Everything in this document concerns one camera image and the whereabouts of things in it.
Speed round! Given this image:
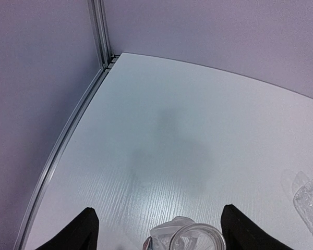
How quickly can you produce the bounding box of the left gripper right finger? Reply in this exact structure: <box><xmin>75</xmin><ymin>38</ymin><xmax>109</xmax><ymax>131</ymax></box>
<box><xmin>221</xmin><ymin>204</ymin><xmax>293</xmax><ymax>249</ymax></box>

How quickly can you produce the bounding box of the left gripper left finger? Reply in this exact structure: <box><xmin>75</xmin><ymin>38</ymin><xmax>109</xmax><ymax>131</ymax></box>
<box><xmin>37</xmin><ymin>207</ymin><xmax>99</xmax><ymax>250</ymax></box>

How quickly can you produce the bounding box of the red label plastic bottle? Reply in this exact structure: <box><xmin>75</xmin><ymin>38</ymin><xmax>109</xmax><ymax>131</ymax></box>
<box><xmin>142</xmin><ymin>216</ymin><xmax>226</xmax><ymax>250</ymax></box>

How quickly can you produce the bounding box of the clear crushed plastic bottle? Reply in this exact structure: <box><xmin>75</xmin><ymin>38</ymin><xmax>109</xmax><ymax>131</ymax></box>
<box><xmin>280</xmin><ymin>169</ymin><xmax>313</xmax><ymax>236</ymax></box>

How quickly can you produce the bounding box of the left aluminium frame post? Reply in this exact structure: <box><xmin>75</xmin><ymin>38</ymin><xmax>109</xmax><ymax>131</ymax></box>
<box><xmin>87</xmin><ymin>0</ymin><xmax>119</xmax><ymax>72</ymax></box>

